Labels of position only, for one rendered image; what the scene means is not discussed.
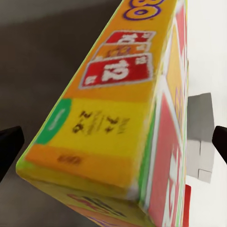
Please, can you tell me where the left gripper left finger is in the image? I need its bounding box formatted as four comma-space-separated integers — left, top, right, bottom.
0, 126, 25, 182

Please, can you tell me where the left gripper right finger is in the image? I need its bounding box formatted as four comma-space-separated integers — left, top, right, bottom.
212, 125, 227, 164

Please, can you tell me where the board game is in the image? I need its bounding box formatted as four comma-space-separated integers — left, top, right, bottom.
16, 0, 188, 227

